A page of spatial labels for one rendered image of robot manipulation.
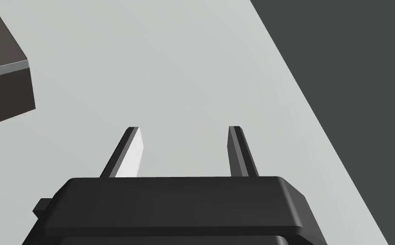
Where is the dark grey cabinet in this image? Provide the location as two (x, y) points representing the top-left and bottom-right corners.
(0, 0), (37, 130)

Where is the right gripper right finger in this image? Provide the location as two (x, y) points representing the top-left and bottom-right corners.
(227, 125), (260, 177)

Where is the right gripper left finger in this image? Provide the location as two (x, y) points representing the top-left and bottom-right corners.
(99, 126), (144, 178)

